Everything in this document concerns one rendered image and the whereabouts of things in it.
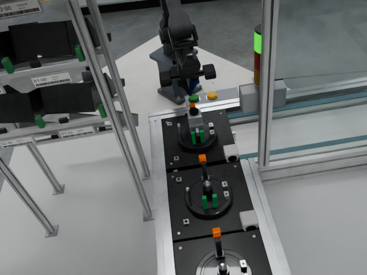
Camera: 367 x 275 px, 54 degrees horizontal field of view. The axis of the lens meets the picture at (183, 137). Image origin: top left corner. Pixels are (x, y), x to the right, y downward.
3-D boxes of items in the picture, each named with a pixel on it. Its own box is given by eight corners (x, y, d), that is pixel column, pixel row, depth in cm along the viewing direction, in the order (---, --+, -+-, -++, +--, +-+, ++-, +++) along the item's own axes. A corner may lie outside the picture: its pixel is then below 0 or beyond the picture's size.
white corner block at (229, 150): (223, 153, 121) (222, 145, 119) (236, 151, 121) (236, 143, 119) (225, 163, 118) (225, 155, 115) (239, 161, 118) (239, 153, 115)
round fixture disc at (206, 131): (175, 126, 130) (175, 122, 129) (214, 120, 130) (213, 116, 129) (179, 155, 121) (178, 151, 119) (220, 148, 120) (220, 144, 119)
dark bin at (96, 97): (86, 88, 117) (81, 65, 114) (125, 85, 115) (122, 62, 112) (45, 114, 91) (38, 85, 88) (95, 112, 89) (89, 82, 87)
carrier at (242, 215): (166, 177, 118) (160, 151, 109) (240, 165, 117) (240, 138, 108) (173, 245, 101) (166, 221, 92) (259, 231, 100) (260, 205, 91)
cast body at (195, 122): (188, 120, 124) (185, 105, 119) (201, 118, 124) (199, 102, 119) (191, 137, 118) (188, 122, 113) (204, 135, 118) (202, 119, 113)
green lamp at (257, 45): (252, 45, 91) (252, 27, 87) (271, 41, 91) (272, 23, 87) (256, 55, 87) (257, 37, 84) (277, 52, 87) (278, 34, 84)
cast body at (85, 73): (91, 87, 116) (87, 64, 114) (104, 85, 115) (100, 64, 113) (81, 93, 108) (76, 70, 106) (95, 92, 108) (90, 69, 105)
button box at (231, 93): (186, 106, 148) (184, 95, 144) (237, 97, 148) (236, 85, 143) (188, 118, 143) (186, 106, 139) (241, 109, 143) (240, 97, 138)
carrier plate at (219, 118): (161, 123, 135) (160, 119, 134) (225, 113, 135) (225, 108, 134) (166, 173, 119) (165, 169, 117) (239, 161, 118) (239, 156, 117)
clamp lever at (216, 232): (215, 251, 93) (211, 227, 90) (223, 250, 93) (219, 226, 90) (217, 261, 90) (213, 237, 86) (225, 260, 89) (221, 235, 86)
